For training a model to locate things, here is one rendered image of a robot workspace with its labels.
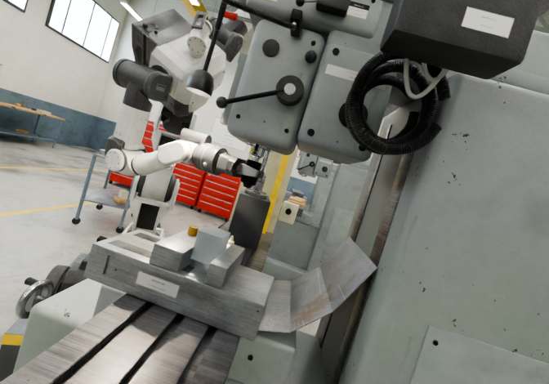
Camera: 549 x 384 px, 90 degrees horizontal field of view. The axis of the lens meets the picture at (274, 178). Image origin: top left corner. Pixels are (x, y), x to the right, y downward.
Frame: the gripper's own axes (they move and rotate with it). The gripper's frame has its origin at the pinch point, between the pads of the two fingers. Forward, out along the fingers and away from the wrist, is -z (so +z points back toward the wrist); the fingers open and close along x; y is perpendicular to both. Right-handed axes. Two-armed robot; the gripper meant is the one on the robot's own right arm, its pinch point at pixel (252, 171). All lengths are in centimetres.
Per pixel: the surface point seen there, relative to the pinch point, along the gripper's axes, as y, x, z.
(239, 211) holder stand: 15.7, 17.6, 7.7
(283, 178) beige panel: 3, 167, 41
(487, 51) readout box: -29, -27, -43
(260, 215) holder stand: 15.0, 20.6, 0.7
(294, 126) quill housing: -14.8, -7.0, -10.7
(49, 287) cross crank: 55, -11, 51
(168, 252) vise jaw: 17.7, -31.7, -2.7
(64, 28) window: -211, 462, 893
